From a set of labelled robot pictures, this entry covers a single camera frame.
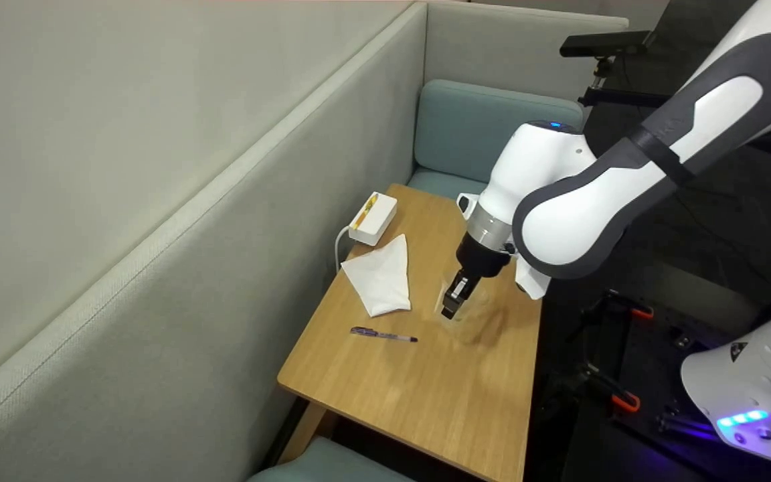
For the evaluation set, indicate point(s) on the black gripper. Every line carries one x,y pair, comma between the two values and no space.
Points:
481,259

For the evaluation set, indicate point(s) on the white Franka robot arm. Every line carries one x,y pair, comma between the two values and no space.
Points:
582,205

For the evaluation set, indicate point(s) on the white folded cloth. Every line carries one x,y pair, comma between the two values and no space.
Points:
381,279

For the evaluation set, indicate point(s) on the black pen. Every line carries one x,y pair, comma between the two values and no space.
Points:
384,335

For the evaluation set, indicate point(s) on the white power socket box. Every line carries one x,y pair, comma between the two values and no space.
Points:
373,217

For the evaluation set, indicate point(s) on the teal upholstered chair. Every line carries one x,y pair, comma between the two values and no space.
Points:
465,134

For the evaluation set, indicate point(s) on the black stand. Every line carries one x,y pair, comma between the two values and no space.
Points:
614,63

